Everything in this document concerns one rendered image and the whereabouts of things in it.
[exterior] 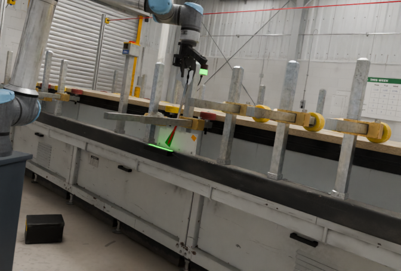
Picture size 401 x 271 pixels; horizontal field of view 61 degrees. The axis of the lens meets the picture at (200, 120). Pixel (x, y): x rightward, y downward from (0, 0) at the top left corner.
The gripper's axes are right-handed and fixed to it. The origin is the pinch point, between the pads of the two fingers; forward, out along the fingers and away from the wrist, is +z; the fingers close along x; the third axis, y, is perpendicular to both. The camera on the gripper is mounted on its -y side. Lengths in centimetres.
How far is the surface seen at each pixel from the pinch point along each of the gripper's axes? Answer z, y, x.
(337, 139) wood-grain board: 13, -63, -22
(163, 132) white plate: 23.7, 15.4, -5.2
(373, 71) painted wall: -120, 115, -723
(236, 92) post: 0.0, -23.6, -6.6
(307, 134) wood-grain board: 13, -51, -22
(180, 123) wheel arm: 16.9, -2.3, 2.5
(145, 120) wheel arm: 16.9, -2.3, 23.0
